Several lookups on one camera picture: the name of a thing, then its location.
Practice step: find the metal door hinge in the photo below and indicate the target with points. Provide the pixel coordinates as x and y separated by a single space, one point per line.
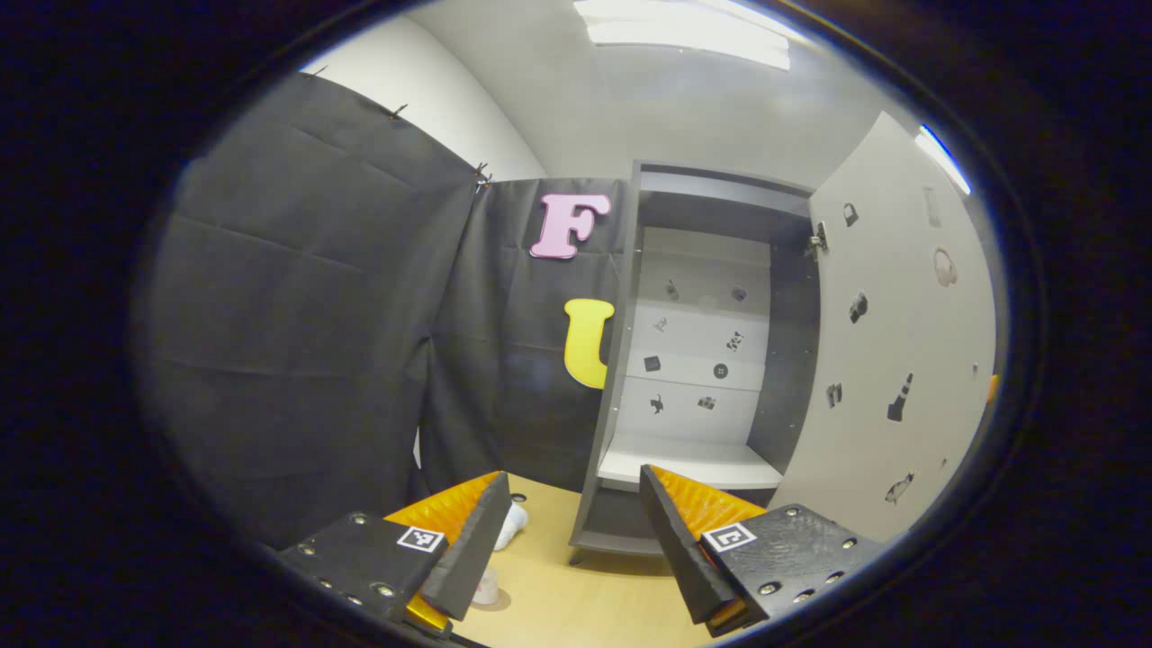
817 241

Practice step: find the small white object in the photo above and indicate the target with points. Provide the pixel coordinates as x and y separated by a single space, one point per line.
515 522

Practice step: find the round brown coaster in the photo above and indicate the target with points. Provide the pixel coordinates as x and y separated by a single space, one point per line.
503 600

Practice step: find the large ceiling light panel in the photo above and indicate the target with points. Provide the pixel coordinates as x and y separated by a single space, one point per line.
684 36

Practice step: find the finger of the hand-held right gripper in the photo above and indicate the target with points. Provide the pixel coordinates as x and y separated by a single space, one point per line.
992 389

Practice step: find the black backdrop cloth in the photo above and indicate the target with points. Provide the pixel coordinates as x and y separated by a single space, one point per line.
288 315

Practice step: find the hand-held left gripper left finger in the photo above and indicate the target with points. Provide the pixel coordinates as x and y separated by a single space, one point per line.
472 549

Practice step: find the beige cabinet door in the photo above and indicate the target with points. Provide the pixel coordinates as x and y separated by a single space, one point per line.
909 333

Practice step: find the dark grey cabinet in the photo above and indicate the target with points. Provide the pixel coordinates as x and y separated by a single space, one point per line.
785 378

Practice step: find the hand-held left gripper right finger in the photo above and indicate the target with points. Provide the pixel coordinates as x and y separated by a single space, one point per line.
679 549

